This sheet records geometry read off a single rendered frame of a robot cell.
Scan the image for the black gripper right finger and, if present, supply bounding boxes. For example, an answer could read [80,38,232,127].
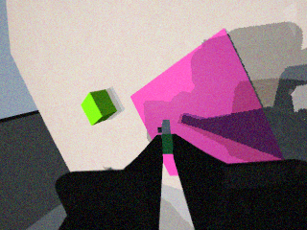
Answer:
[172,134,307,230]

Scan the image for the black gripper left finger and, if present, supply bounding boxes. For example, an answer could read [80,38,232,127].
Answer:
[55,134,163,230]

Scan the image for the pink flat square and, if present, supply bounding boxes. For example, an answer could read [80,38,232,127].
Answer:
[130,28,285,163]

